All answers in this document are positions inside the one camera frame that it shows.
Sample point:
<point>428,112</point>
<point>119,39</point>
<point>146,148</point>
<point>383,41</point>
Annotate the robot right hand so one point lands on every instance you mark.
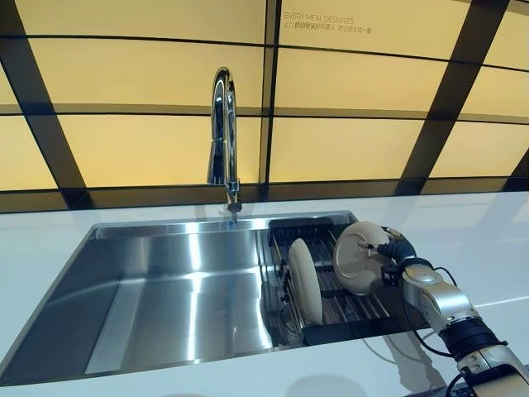
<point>403,250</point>

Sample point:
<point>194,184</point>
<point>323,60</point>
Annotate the cream ceramic plate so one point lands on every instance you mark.
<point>353,264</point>
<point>306,281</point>

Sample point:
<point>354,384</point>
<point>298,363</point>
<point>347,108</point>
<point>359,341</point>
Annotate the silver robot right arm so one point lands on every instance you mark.
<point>446,302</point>

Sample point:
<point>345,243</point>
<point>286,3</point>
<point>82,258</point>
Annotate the black dish drying rack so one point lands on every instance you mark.
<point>351,314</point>

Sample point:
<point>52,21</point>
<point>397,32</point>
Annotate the chrome gooseneck faucet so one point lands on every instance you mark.
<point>231,136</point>

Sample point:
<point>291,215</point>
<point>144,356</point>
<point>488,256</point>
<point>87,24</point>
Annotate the stainless steel sink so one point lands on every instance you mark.
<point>165,289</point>

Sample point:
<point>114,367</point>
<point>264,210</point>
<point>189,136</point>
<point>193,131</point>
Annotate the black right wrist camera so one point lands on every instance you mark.
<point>391,276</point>

